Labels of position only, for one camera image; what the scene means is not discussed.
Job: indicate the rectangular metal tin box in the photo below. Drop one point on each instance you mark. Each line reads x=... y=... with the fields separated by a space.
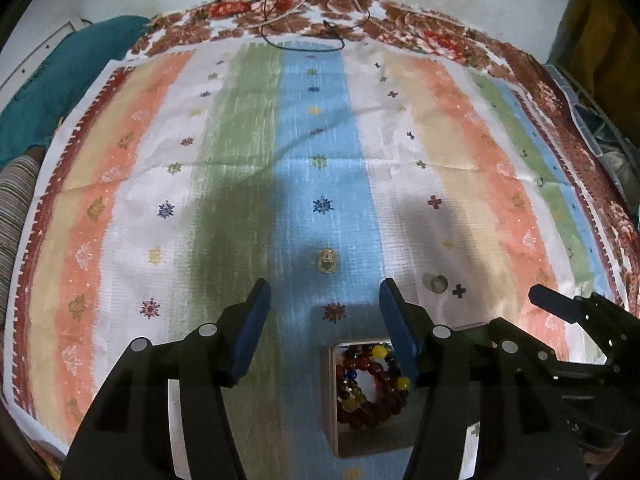
x=350 y=440

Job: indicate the brown floral blanket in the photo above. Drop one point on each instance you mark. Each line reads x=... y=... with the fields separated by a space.
x=400 y=15

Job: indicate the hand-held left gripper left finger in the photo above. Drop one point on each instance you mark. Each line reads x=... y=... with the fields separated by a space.
x=250 y=335

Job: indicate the mustard yellow garment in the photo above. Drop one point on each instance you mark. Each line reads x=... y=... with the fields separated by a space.
x=610 y=35

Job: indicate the striped pastel cloth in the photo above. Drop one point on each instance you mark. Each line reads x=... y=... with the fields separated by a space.
x=320 y=110

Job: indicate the teal pillow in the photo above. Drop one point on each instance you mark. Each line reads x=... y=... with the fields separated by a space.
x=60 y=75

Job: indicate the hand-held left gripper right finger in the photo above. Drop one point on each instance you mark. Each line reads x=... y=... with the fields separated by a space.
x=400 y=330

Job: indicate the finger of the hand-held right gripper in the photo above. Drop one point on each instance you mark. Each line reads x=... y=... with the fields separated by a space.
x=555 y=305
x=535 y=350

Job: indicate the grey patterned cloth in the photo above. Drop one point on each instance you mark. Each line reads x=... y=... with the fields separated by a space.
x=600 y=125

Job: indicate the brown striped pillow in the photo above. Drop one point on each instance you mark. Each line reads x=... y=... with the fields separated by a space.
x=12 y=220

